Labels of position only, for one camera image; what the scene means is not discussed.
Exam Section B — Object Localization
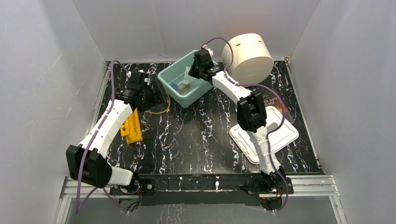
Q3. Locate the tan rubber tube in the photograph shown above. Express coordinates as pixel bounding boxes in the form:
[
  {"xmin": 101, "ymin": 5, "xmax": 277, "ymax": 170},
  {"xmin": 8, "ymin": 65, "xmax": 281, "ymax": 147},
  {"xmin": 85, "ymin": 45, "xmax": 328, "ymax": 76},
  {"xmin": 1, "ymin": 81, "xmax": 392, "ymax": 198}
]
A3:
[{"xmin": 147, "ymin": 94, "xmax": 171, "ymax": 116}]

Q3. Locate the blue-tipped glass rod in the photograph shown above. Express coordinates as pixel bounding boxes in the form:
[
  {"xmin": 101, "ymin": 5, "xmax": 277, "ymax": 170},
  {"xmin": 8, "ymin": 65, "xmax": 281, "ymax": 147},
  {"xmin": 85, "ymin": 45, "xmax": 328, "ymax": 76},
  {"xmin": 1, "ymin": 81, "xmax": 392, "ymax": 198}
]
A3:
[{"xmin": 171, "ymin": 83, "xmax": 179, "ymax": 91}]

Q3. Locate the clear plastic packet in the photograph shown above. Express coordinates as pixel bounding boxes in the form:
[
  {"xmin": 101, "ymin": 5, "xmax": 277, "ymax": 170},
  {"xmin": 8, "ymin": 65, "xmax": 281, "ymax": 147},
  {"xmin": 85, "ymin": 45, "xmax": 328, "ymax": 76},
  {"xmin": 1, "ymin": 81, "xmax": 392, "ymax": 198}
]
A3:
[{"xmin": 181, "ymin": 66, "xmax": 191, "ymax": 87}]

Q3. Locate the test tube brush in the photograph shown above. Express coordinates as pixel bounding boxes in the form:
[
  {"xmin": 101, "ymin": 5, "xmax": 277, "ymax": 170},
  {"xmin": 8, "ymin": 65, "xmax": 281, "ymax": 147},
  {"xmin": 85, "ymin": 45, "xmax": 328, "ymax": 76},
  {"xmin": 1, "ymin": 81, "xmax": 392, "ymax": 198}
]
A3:
[{"xmin": 179, "ymin": 85, "xmax": 191, "ymax": 95}]

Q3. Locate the teal plastic bin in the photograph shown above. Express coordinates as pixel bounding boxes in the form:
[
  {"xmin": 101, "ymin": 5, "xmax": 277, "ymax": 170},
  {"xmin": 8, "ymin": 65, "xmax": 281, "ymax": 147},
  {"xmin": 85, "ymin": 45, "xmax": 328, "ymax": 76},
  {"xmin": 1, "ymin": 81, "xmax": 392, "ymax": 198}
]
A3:
[{"xmin": 157, "ymin": 50, "xmax": 213, "ymax": 108}]

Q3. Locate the white plastic lid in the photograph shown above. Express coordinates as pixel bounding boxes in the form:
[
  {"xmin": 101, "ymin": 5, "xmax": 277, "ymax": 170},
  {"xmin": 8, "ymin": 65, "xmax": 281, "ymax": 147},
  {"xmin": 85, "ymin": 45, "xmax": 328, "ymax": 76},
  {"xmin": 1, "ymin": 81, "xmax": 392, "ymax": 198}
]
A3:
[{"xmin": 229, "ymin": 106, "xmax": 299, "ymax": 165}]

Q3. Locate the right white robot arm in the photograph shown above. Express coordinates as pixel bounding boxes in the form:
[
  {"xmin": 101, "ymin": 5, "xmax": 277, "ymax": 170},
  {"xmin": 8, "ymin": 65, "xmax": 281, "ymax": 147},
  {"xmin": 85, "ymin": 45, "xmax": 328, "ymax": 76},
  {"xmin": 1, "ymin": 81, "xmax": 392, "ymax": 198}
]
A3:
[{"xmin": 189, "ymin": 49, "xmax": 285, "ymax": 193}]

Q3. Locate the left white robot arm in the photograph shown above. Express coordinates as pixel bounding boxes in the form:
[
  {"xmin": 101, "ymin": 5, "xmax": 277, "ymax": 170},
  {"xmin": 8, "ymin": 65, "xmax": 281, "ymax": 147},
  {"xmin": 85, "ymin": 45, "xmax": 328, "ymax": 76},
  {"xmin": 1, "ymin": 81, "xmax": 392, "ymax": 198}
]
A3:
[{"xmin": 66, "ymin": 70, "xmax": 164, "ymax": 194}]

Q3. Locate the yellow test tube rack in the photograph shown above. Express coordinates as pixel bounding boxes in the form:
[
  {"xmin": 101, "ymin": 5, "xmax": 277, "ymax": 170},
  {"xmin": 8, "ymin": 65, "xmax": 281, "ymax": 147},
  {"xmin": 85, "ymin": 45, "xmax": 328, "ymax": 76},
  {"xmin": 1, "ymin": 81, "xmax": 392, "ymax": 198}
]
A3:
[{"xmin": 120, "ymin": 109, "xmax": 143, "ymax": 145}]

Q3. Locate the cream cylindrical container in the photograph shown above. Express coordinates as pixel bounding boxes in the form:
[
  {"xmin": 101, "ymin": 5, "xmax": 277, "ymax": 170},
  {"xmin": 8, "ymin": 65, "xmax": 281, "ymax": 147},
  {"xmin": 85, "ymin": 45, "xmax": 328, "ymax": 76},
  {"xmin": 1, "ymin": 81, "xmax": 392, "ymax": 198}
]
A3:
[{"xmin": 222, "ymin": 33, "xmax": 274, "ymax": 84}]

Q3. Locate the dark book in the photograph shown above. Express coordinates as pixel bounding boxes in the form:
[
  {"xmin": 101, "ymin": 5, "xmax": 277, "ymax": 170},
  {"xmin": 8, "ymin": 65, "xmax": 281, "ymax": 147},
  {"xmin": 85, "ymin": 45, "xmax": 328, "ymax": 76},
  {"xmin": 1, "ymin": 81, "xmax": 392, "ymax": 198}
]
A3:
[{"xmin": 262, "ymin": 92, "xmax": 294, "ymax": 123}]

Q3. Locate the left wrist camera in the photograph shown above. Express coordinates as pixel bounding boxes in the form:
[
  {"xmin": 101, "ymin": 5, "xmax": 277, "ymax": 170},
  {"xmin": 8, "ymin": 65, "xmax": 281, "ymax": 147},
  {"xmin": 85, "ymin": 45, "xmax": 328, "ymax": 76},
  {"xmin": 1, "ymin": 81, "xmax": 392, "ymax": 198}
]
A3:
[{"xmin": 127, "ymin": 70, "xmax": 149, "ymax": 83}]

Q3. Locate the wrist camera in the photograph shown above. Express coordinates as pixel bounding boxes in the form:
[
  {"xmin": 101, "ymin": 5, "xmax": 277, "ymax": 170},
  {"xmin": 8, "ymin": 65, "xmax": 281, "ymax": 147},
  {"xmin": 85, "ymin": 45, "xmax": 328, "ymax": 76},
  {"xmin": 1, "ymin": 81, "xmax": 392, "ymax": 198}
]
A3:
[
  {"xmin": 201, "ymin": 43, "xmax": 213, "ymax": 57},
  {"xmin": 127, "ymin": 70, "xmax": 149, "ymax": 83}
]

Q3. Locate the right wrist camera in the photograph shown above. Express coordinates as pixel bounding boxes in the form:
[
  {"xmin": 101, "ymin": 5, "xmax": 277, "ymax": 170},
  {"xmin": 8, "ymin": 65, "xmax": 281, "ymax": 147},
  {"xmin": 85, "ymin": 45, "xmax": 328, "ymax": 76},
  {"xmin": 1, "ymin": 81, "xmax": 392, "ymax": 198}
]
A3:
[{"xmin": 201, "ymin": 43, "xmax": 213, "ymax": 57}]

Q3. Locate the aluminium frame rail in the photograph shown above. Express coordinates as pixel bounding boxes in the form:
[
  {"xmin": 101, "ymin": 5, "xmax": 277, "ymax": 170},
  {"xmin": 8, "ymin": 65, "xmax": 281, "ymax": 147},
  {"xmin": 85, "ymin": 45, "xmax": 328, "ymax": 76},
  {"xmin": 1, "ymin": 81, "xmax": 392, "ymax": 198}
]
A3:
[{"xmin": 60, "ymin": 176, "xmax": 341, "ymax": 199}]

